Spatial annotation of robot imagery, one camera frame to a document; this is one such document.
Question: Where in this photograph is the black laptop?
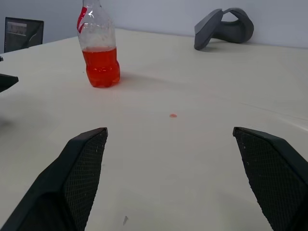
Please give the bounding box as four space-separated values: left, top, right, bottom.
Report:
4 16 45 54

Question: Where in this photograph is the bottle with red liquid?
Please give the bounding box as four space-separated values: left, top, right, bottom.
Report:
77 0 121 89

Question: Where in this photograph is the grey handheld scanner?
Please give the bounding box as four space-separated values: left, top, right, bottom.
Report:
193 7 255 51

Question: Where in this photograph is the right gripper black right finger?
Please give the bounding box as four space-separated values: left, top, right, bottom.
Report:
232 126 308 231

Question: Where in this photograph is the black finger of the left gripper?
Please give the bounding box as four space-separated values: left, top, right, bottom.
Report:
0 73 19 93

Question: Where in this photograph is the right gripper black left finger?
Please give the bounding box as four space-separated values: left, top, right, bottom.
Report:
0 127 109 231

